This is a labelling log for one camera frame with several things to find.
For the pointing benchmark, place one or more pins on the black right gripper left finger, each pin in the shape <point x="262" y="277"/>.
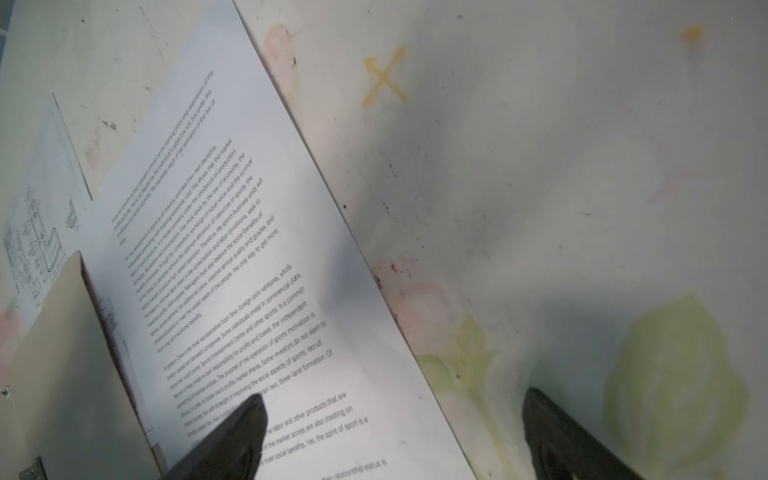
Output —
<point x="232" y="450"/>

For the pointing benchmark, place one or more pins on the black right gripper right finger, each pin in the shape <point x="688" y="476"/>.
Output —
<point x="561" y="448"/>

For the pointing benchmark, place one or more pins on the white printed text sheet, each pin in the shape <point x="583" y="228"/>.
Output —
<point x="231" y="272"/>

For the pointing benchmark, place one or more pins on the white technical drawing sheet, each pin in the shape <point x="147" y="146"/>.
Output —
<point x="45" y="226"/>

